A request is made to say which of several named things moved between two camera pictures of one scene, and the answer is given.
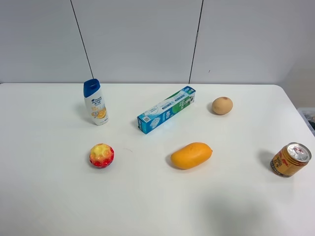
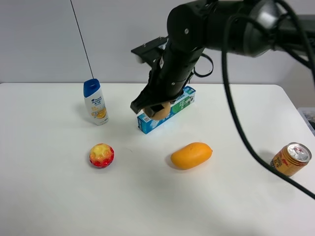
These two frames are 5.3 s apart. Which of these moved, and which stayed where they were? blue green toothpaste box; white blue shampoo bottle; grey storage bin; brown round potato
Moved: brown round potato
Stayed: grey storage bin; white blue shampoo bottle; blue green toothpaste box
